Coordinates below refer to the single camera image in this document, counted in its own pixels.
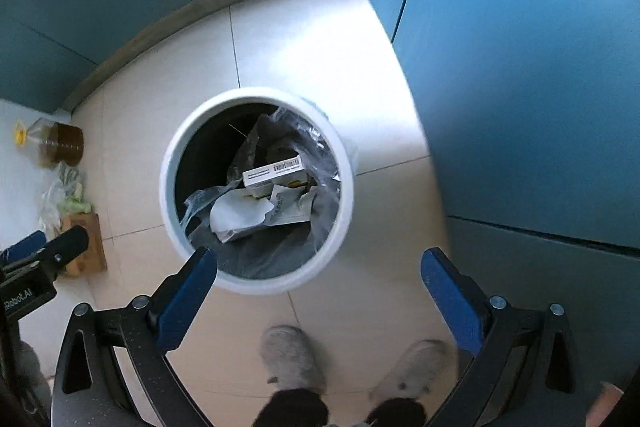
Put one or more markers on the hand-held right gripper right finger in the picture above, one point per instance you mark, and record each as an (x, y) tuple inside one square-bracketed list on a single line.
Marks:
[(450, 297)]

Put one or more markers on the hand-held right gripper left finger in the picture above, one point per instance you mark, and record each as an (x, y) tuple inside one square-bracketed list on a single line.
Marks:
[(187, 297)]

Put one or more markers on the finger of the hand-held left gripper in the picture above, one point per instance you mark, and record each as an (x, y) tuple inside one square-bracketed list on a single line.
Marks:
[(65, 247), (22, 244)]

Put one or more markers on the white round trash bin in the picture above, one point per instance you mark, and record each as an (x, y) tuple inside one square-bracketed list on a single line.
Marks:
[(170, 187)]

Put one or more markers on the green white sachet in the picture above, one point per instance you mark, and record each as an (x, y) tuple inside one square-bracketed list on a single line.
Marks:
[(290, 207)]

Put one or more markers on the green white medicine box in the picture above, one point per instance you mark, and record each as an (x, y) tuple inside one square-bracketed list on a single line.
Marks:
[(272, 172)]

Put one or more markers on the person's left forearm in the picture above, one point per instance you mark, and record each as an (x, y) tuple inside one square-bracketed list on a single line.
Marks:
[(30, 372)]

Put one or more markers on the person's right hand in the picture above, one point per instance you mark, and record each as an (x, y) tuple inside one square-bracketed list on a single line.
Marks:
[(607, 404)]

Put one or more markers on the brown cardboard box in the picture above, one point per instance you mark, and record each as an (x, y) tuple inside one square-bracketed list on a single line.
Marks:
[(92, 247)]

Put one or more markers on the clear plastic bag with greens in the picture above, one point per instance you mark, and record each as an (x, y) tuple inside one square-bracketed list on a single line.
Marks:
[(62, 197)]

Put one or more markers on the person's right grey slipper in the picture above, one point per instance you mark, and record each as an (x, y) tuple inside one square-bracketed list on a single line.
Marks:
[(417, 372)]

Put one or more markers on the person's grey slipper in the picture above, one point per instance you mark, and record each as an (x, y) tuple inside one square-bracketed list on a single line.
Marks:
[(417, 372), (292, 357)]

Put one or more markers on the grey plastic bin liner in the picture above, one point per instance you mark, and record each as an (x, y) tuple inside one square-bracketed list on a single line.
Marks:
[(280, 252)]

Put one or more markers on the plastic oil bottle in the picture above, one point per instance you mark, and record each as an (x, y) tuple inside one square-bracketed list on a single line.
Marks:
[(60, 142)]

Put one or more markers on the person's left grey slipper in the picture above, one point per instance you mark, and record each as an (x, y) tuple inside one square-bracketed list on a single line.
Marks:
[(292, 357)]

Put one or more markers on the person's right leg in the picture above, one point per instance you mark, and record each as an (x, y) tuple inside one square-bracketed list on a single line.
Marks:
[(395, 414)]

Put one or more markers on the person's leg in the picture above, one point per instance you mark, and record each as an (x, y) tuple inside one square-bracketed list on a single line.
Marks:
[(395, 414), (290, 409)]

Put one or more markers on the person's left leg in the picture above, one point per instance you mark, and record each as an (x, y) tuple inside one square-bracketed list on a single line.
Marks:
[(290, 409)]

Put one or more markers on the blue counter cabinet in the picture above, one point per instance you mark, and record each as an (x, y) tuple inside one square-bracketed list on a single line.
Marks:
[(525, 82)]

